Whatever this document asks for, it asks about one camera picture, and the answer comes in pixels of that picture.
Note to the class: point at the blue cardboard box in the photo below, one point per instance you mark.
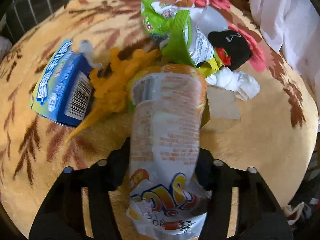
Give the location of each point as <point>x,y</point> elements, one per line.
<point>63,92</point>

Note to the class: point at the red toy car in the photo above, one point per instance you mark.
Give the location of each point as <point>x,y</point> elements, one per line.
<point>212,66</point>

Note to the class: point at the white curtain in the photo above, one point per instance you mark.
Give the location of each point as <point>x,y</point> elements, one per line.
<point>291,26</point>

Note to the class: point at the black rolled sock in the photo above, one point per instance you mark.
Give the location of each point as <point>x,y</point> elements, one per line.
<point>234,44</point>

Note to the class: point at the floral beige fleece blanket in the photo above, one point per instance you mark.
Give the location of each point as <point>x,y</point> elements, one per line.
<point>276,134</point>

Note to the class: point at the small cardboard box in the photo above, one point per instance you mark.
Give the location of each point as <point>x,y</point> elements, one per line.
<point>221,110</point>

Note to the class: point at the green snack wrapper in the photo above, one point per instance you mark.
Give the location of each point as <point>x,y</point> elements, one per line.
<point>178,36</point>

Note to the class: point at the orange plush dinosaur toy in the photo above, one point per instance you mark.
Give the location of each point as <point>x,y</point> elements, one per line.
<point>110,93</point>

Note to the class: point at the crumpled white tissue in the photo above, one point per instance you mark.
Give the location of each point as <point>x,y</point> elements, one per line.
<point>244,86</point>

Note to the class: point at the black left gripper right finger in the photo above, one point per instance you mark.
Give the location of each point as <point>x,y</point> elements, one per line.
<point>259,215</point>

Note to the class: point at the white paper piece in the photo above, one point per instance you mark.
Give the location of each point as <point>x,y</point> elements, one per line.
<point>207,19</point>

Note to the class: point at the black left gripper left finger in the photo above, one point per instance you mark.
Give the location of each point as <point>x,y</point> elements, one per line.
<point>61,214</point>

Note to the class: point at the orange white snack wrapper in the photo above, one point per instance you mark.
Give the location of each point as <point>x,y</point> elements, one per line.
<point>165,200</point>

